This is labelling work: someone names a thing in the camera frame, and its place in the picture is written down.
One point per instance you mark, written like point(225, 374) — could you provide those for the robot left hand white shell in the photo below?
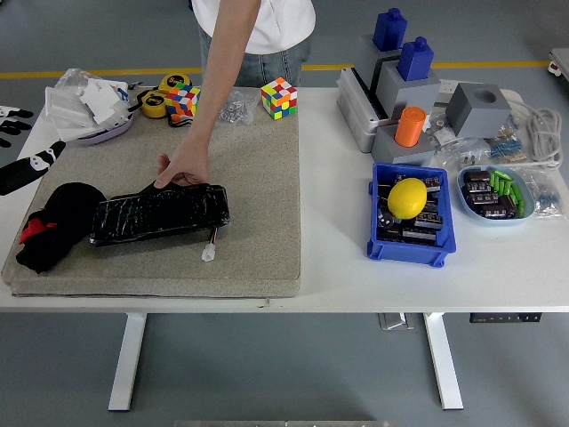
point(22, 171)

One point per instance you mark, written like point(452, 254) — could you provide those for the person's hand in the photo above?
point(189, 166)

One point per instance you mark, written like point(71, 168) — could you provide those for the black rag with red patch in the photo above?
point(58, 213)

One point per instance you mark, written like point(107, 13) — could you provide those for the person's forearm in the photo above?
point(222, 66)

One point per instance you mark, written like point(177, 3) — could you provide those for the black table control panel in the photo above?
point(506, 318)

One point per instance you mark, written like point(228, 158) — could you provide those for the stickerless Rubik's cube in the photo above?
point(183, 101)

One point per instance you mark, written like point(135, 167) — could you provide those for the grey-brown mat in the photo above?
point(258, 178)

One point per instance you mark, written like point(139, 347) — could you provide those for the yellow tape measure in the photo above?
point(174, 82)
point(154, 105)

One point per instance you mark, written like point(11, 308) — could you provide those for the clear bag of screws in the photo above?
point(238, 110)

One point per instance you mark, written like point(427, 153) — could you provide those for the purple tray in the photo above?
point(109, 132)

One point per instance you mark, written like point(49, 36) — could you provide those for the clear plastic bag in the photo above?
point(73, 79)

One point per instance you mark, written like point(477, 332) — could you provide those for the white-faced Rubik's cube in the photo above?
point(278, 99)

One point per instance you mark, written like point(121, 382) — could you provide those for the person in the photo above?
point(284, 26)

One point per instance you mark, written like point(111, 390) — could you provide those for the grey block with round socket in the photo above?
point(387, 151)

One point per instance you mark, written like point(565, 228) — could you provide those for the white table leg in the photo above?
point(442, 360)
point(126, 360)

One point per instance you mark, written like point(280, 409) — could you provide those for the yellow lemon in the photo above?
point(406, 198)

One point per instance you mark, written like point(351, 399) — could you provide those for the orange cylinder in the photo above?
point(410, 126)

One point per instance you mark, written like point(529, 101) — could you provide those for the blue peg block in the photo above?
point(415, 60)
point(390, 29)

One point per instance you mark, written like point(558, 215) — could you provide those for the clear bag of small parts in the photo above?
point(453, 149)

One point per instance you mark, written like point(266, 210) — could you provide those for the blue plastic bin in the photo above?
point(448, 231)

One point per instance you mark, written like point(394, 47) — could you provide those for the white power strip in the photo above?
point(449, 91)

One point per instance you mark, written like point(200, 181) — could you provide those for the light blue dish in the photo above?
point(464, 202)

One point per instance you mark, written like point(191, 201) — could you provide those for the grey block with empty hole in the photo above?
point(471, 115)

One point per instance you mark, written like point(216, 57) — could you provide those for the green battery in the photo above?
point(502, 171)
point(499, 186)
point(518, 200)

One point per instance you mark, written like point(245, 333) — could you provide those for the bag of blue resistors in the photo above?
point(507, 147)
point(547, 195)

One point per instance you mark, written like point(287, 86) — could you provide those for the grey electrical enclosure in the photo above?
point(353, 111)

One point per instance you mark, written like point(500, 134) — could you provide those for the metal bracket under table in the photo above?
point(395, 321)

